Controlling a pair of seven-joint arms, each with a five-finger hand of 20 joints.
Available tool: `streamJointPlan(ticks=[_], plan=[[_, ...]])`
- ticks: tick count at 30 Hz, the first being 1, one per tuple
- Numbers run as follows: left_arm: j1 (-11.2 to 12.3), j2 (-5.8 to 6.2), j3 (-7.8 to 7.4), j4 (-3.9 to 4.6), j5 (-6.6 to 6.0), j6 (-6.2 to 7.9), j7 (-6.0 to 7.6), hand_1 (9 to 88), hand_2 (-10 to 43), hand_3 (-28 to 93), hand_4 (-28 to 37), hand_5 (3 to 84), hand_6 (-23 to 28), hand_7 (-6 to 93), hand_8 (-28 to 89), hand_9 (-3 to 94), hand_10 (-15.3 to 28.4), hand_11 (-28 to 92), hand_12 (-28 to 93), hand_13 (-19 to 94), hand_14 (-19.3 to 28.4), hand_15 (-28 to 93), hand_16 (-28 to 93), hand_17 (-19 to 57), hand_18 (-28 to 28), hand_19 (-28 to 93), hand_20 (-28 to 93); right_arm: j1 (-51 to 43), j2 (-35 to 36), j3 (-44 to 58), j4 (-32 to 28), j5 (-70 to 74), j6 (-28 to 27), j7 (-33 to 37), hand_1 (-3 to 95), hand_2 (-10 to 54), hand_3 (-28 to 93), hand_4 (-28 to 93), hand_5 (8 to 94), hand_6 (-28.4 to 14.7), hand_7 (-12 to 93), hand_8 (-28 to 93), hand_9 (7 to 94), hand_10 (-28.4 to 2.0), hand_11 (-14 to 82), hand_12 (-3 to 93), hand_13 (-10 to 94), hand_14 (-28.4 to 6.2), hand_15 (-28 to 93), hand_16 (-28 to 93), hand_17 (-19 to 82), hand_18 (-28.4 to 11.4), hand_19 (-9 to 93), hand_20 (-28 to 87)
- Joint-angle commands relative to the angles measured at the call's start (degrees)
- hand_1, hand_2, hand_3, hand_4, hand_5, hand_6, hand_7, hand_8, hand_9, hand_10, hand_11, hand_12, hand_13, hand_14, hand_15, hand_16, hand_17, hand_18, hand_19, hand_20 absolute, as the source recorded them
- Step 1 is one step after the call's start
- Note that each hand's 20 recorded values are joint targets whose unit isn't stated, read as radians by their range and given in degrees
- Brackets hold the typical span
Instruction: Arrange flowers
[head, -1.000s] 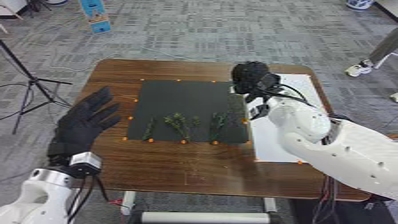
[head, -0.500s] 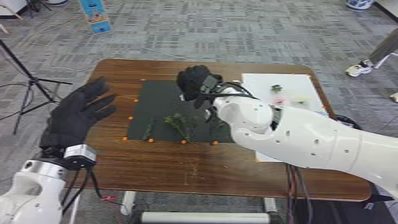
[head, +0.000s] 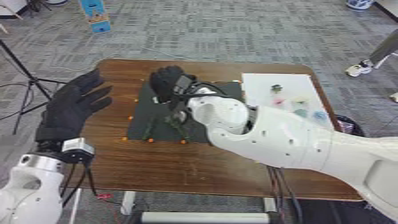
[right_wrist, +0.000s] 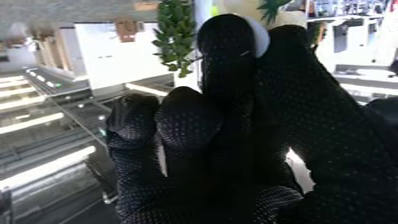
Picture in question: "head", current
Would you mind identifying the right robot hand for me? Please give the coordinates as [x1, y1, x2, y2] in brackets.
[148, 65, 191, 105]

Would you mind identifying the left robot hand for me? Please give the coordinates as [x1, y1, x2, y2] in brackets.
[34, 68, 116, 145]

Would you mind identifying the black tripod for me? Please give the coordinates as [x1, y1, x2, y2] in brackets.
[0, 39, 68, 136]

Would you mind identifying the dark mat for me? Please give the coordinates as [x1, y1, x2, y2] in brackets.
[125, 79, 246, 145]

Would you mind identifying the white sheet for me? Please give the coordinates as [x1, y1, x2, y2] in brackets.
[240, 72, 338, 132]

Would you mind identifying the blue carton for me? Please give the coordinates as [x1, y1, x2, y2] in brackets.
[77, 0, 114, 34]

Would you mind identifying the teal flower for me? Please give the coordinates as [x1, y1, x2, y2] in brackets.
[294, 108, 312, 119]

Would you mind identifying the blue flower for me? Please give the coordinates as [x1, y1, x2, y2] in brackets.
[312, 110, 331, 122]

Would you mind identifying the white table leg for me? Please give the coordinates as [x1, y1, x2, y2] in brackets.
[262, 197, 280, 214]
[120, 191, 139, 216]

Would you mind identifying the blue and white vase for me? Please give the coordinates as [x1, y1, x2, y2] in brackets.
[345, 0, 377, 11]

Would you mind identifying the pale grey bar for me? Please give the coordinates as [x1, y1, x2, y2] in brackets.
[139, 211, 272, 224]

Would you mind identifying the black cable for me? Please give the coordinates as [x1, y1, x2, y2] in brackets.
[61, 159, 102, 208]
[265, 165, 288, 224]
[276, 167, 306, 224]

